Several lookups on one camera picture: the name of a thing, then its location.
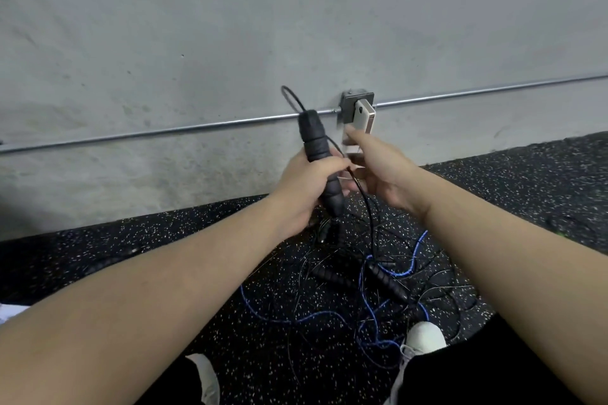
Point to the person's left hand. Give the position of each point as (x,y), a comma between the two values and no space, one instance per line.
(297,186)

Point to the person's right hand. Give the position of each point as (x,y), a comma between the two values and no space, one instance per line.
(389,172)

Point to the person's right thumb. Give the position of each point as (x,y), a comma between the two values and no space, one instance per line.
(357,139)

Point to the person's left thumb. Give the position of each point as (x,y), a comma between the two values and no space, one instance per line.
(332,165)

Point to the person's right forearm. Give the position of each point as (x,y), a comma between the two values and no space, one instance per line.
(517,267)

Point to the person's left forearm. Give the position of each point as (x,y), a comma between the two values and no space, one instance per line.
(156,295)

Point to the beige plug-in charger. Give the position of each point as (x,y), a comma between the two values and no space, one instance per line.
(364,117)

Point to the grey electrical outlet box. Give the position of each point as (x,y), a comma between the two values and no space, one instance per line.
(349,101)

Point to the metal conduit pipe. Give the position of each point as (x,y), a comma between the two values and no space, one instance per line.
(142,133)

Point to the white right shoe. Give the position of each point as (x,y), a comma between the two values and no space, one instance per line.
(425,338)

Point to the white shoe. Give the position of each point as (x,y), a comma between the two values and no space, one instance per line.
(208,378)
(425,338)

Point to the white left shoe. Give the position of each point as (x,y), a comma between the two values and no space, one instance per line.
(208,378)

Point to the white cloth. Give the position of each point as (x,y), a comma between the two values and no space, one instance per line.
(12,313)

